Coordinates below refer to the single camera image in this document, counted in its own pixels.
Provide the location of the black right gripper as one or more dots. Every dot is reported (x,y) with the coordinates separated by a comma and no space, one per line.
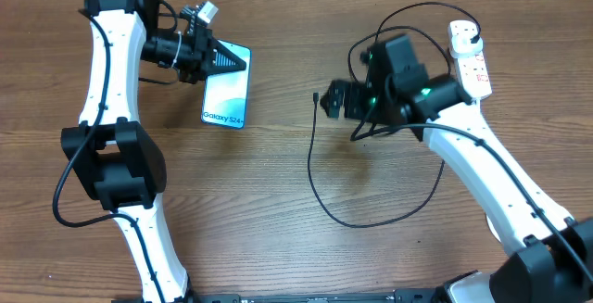
(356,96)

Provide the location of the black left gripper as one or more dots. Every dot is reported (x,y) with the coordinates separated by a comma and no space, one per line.
(206,48)

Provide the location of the blue Galaxy smartphone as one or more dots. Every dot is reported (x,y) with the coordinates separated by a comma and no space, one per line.
(225,95)

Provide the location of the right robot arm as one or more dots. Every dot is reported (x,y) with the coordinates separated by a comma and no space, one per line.
(549,252)

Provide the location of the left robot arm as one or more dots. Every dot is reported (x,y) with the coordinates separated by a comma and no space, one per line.
(116,161)

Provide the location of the white charger plug adapter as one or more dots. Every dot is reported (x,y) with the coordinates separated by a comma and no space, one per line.
(461,43)

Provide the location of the white power strip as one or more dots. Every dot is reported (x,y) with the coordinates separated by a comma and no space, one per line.
(472,71)

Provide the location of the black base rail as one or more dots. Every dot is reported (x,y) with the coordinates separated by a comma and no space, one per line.
(413,295)

